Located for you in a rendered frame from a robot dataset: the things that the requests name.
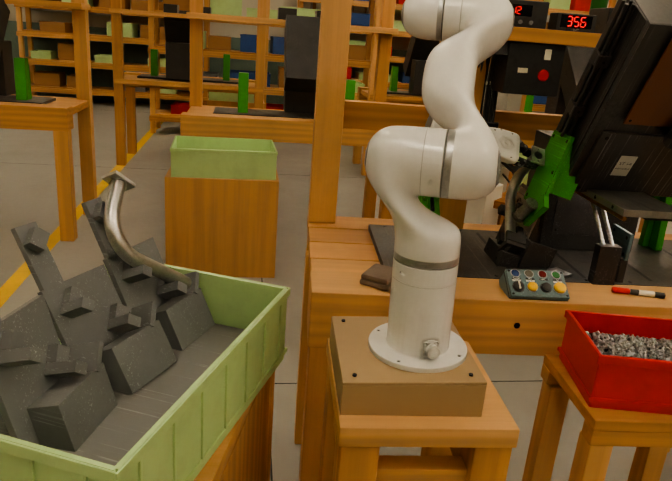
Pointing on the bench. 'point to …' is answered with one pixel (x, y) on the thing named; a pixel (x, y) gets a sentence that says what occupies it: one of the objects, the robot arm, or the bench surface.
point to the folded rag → (377, 277)
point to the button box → (535, 282)
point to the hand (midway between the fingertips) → (531, 158)
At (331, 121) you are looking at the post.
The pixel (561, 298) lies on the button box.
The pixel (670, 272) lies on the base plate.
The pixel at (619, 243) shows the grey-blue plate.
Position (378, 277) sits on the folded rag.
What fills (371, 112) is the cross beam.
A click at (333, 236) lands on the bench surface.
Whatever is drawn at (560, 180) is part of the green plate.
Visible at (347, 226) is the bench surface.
